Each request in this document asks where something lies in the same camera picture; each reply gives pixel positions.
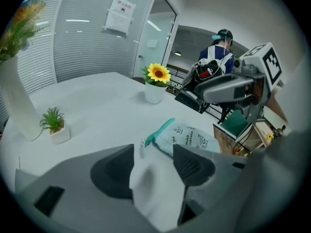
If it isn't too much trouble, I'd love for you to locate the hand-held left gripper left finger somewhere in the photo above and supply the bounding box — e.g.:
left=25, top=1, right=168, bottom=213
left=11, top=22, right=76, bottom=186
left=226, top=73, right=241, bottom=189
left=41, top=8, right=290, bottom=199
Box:
left=14, top=143, right=153, bottom=232

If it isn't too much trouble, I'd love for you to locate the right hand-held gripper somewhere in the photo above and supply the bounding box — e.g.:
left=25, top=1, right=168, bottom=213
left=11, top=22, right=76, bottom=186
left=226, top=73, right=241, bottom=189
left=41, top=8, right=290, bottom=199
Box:
left=194, top=42, right=284, bottom=131

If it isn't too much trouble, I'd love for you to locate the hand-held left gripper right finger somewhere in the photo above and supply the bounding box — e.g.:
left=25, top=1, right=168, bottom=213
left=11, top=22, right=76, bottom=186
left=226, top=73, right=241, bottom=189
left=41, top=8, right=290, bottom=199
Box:
left=172, top=144, right=247, bottom=228

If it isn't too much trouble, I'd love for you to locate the light printed cloth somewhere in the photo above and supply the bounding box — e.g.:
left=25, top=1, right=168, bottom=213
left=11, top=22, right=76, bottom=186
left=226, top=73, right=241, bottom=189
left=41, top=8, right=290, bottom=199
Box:
left=139, top=117, right=221, bottom=159

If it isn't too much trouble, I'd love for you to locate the green board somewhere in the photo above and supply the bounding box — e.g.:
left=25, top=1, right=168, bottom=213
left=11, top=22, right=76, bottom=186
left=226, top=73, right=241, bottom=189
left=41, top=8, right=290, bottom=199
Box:
left=221, top=110, right=249, bottom=138

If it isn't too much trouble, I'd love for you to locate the small green potted plant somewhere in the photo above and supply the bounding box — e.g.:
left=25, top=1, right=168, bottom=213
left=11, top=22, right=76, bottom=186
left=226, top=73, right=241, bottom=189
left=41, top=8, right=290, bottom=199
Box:
left=38, top=106, right=71, bottom=145

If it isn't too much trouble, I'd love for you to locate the potted artificial sunflower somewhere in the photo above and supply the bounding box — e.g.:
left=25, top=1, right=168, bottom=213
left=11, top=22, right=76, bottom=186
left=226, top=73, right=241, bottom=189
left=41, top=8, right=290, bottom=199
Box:
left=140, top=63, right=172, bottom=104

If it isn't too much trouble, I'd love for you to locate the glass door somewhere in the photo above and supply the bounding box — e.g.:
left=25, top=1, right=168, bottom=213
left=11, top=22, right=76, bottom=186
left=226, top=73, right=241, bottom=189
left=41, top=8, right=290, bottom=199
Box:
left=133, top=0, right=179, bottom=80

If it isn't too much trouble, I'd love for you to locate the white ceramic vase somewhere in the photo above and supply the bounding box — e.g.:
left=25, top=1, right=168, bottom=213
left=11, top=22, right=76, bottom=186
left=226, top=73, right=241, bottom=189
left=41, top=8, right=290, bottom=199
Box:
left=0, top=56, right=42, bottom=142

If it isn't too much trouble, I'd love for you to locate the white paper notice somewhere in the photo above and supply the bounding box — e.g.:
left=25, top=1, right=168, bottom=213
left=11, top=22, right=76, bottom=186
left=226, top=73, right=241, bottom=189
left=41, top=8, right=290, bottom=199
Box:
left=103, top=0, right=136, bottom=37

